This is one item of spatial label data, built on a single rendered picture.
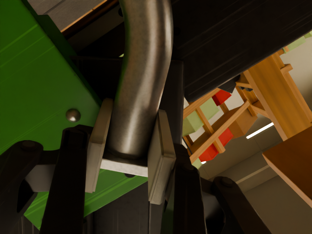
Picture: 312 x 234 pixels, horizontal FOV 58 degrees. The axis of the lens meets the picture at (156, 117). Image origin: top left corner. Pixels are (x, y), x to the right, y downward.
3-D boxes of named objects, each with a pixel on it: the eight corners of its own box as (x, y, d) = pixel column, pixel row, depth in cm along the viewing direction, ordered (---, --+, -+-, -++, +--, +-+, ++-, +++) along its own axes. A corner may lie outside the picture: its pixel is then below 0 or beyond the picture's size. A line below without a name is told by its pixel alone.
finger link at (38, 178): (75, 202, 12) (4, 191, 12) (92, 148, 17) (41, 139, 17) (81, 173, 12) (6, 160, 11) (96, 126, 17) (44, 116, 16)
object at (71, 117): (86, 113, 22) (83, 119, 21) (74, 121, 22) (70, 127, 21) (76, 101, 22) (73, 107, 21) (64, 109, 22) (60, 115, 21)
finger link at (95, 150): (94, 194, 14) (79, 192, 14) (107, 136, 21) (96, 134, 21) (104, 142, 13) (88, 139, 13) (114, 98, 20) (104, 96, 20)
